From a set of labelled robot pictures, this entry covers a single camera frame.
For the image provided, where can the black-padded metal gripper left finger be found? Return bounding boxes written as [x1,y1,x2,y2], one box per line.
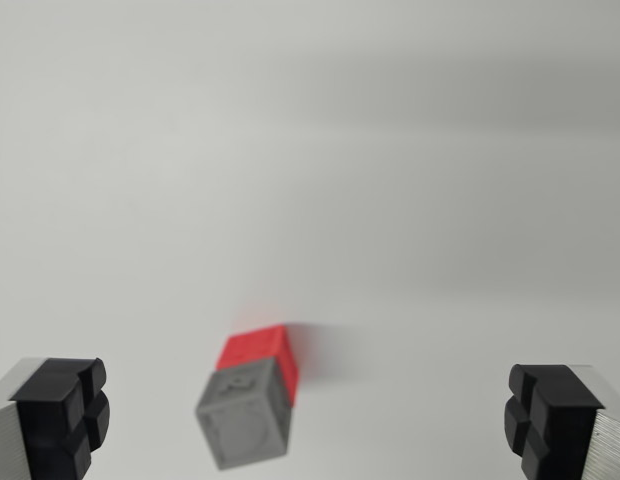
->
[0,356,111,480]

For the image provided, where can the black-padded metal gripper right finger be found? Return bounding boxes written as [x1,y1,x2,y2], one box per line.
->
[503,363,620,480]

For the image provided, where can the grey embossed cube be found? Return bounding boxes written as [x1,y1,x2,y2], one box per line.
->
[194,356,294,472]

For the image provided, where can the red embossed cube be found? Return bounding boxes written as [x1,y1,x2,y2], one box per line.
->
[215,323,301,407]

